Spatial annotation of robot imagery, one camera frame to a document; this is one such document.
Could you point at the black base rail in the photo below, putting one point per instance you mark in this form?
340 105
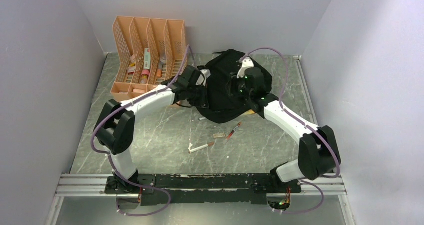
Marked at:
158 189

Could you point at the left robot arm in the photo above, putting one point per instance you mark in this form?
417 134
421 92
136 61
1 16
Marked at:
115 127

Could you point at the white brown pen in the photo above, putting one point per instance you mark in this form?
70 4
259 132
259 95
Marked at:
192 149

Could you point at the black student backpack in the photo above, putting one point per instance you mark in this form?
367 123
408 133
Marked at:
228 95

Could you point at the aluminium frame rail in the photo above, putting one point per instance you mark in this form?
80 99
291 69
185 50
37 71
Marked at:
102 185

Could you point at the pink crayon tube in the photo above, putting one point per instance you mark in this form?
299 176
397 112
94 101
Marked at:
144 77

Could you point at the small brown eraser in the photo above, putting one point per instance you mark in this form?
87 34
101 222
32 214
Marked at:
219 135

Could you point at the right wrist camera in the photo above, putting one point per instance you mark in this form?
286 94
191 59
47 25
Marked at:
246 64

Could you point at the red white staples box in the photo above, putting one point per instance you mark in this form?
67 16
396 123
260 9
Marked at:
131 68

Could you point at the orange marker pen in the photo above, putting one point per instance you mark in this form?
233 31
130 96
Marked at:
159 71

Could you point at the red pen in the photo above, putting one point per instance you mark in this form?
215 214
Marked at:
233 131

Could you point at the peach plastic desk organizer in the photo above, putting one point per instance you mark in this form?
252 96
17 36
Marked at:
150 51

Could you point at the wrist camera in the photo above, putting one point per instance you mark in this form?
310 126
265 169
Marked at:
205 74
246 64

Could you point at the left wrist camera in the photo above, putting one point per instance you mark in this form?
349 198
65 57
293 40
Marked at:
205 74

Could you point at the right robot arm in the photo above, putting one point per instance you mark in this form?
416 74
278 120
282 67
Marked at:
318 152

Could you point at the teal stationery box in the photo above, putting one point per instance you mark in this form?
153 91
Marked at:
147 59

